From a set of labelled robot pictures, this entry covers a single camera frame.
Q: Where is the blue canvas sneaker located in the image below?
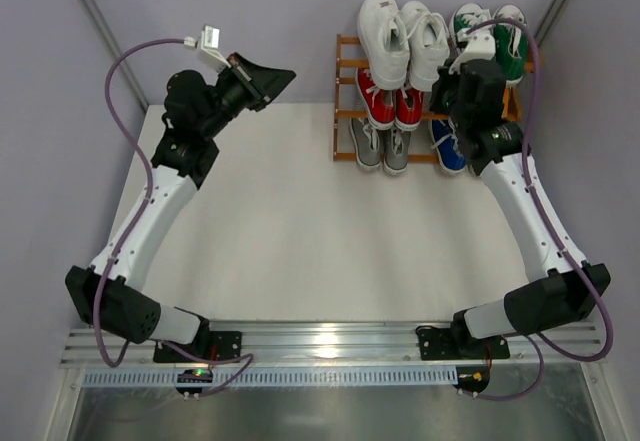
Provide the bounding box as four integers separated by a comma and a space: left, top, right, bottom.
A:
429, 120, 467, 175

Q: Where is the grey canvas sneaker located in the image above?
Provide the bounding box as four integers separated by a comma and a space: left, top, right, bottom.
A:
383, 127, 411, 176
349, 117, 382, 172

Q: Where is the red canvas sneaker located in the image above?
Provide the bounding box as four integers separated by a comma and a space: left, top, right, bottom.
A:
355, 68, 395, 131
395, 87, 424, 131

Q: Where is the white leather sneaker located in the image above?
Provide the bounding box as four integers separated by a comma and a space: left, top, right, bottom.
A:
400, 1, 450, 92
357, 0, 410, 91

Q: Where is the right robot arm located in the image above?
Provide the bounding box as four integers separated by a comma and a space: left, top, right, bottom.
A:
430, 60, 611, 347

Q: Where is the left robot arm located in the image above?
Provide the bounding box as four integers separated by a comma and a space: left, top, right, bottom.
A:
65, 53, 296, 362

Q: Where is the wooden shoe shelf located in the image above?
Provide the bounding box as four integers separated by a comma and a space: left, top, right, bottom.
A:
332, 33, 525, 164

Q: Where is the left controller board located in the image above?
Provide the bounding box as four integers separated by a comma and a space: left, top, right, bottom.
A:
176, 368, 213, 397

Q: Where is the controller board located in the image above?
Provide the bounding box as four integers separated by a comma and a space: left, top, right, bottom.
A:
176, 368, 213, 397
454, 366, 490, 394

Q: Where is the right controller board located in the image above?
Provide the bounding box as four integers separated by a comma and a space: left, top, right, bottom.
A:
454, 366, 490, 394

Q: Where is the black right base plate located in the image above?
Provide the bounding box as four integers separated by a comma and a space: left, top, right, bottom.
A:
415, 325, 510, 361

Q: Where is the aluminium mounting rail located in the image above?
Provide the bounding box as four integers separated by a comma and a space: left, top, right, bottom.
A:
59, 321, 604, 368

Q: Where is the slotted grey cable duct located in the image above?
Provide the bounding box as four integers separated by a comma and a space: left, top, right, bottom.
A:
81, 365, 457, 388

